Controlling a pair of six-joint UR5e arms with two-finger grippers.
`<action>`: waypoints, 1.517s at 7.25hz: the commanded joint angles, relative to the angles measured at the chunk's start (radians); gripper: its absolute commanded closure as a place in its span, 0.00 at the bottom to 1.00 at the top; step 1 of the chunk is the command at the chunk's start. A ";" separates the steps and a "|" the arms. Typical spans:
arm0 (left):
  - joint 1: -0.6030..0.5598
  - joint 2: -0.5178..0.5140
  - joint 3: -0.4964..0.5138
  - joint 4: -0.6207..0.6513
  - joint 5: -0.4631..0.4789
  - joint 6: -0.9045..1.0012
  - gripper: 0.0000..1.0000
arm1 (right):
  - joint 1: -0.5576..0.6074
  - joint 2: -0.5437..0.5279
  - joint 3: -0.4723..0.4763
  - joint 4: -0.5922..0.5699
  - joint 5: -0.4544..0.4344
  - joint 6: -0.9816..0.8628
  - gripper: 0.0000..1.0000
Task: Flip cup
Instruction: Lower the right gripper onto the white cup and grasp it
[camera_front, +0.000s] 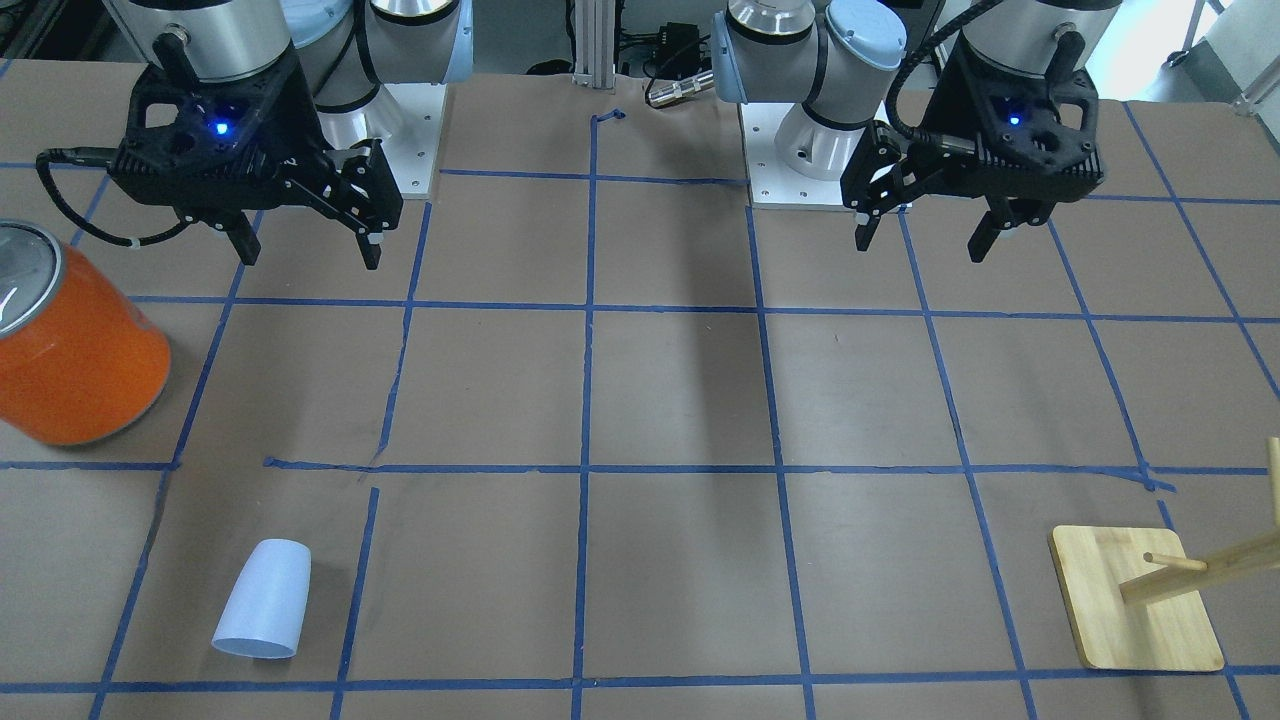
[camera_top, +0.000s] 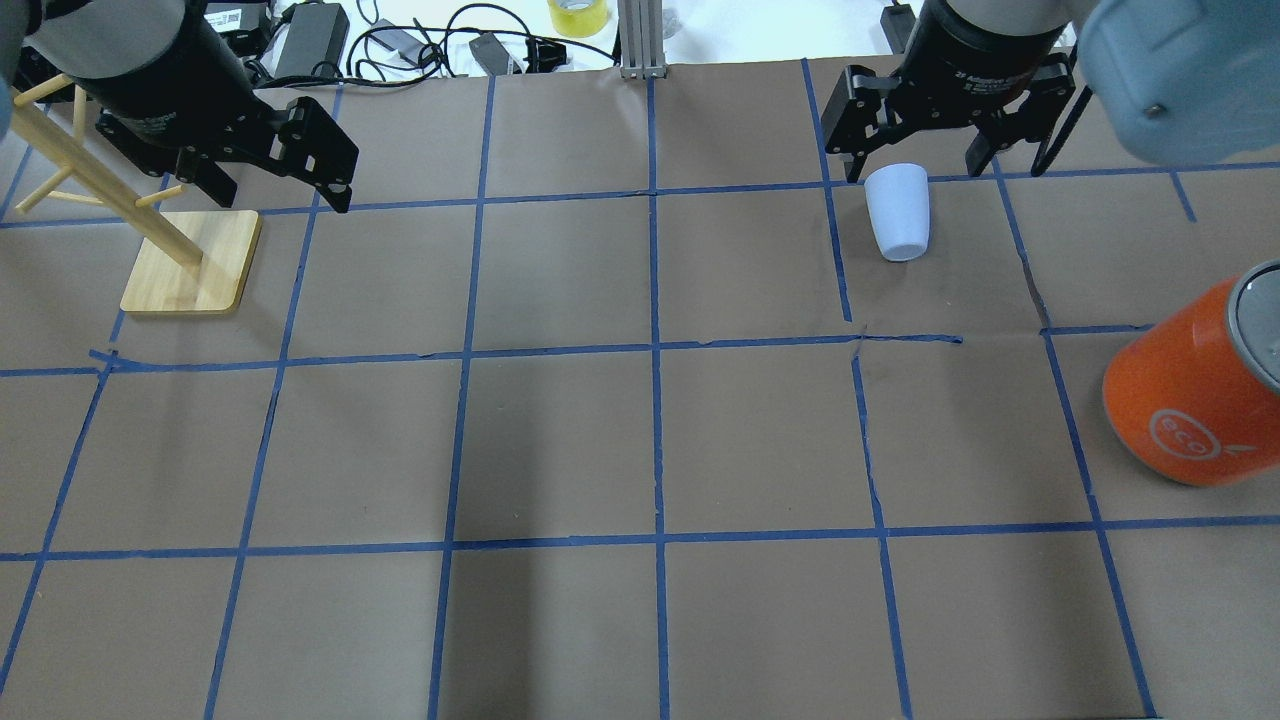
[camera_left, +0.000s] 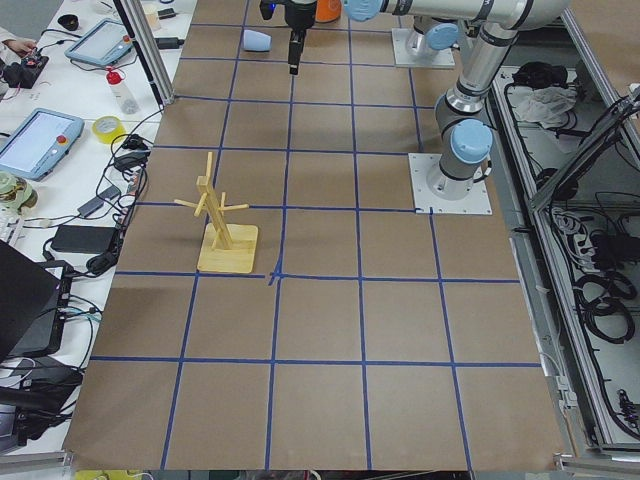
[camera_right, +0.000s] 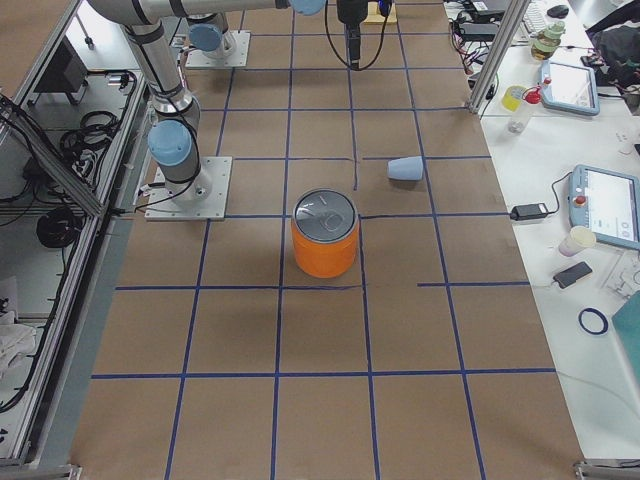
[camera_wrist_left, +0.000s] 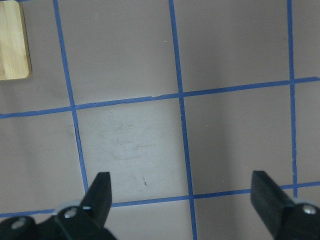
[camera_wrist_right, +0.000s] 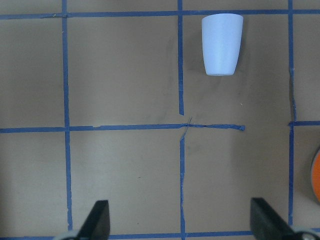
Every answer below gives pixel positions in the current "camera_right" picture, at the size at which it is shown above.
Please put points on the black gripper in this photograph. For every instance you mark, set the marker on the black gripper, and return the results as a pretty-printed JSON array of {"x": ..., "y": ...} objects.
[{"x": 351, "y": 11}]

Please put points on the light blue plastic cup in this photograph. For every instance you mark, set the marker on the light blue plastic cup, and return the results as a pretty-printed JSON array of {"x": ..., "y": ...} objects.
[{"x": 405, "y": 169}]

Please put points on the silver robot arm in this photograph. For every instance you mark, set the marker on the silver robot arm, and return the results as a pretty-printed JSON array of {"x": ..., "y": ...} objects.
[
  {"x": 210, "y": 34},
  {"x": 173, "y": 141}
]

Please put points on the paper cup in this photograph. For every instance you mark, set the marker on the paper cup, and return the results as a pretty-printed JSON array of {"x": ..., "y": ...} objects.
[{"x": 577, "y": 240}]

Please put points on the wooden mug tree stand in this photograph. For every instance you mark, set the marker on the wooden mug tree stand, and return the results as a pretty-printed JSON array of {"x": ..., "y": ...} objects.
[{"x": 380, "y": 11}]

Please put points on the black power brick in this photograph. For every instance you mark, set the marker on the black power brick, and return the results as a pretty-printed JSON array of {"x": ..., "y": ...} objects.
[{"x": 474, "y": 32}]

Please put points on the yellow tape roll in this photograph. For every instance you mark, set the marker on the yellow tape roll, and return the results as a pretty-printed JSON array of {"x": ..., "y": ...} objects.
[{"x": 512, "y": 97}]

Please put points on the green glass jar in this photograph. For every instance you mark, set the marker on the green glass jar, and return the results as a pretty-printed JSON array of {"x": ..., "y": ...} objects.
[{"x": 546, "y": 41}]

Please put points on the small clear bottle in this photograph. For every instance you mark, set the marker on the small clear bottle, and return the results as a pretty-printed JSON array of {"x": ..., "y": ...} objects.
[{"x": 520, "y": 119}]

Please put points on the black computer mouse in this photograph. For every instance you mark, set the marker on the black computer mouse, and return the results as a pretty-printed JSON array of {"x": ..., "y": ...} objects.
[{"x": 558, "y": 11}]

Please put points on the orange canister with grey lid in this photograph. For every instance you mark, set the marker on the orange canister with grey lid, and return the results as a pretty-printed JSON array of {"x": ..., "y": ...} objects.
[{"x": 324, "y": 227}]

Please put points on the upper teach pendant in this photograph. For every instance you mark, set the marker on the upper teach pendant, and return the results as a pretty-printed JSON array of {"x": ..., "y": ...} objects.
[{"x": 569, "y": 88}]

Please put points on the teach pendant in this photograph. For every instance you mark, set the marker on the teach pendant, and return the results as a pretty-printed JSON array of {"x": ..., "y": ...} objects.
[
  {"x": 569, "y": 88},
  {"x": 607, "y": 203}
]

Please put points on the black power adapter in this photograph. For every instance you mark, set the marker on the black power adapter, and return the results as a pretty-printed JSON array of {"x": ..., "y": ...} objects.
[{"x": 533, "y": 211}]

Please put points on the black equipment box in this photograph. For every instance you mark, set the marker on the black equipment box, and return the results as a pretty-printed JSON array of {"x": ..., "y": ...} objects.
[{"x": 66, "y": 73}]

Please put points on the lower teach pendant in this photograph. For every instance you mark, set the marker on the lower teach pendant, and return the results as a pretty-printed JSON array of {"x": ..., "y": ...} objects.
[{"x": 607, "y": 203}]

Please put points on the black smartphone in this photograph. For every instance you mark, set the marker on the black smartphone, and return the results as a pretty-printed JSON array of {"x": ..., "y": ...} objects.
[{"x": 572, "y": 275}]

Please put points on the teal box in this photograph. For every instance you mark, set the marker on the teal box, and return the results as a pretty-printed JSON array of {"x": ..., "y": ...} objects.
[{"x": 626, "y": 324}]

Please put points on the white cloth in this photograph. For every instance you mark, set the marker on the white cloth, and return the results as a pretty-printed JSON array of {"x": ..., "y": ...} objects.
[{"x": 17, "y": 340}]

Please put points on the aluminium frame post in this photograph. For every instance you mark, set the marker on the aluminium frame post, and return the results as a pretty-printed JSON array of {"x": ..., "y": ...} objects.
[{"x": 513, "y": 16}]

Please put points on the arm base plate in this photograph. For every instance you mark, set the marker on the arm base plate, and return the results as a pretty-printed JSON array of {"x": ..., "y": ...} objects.
[
  {"x": 197, "y": 60},
  {"x": 206, "y": 198}
]

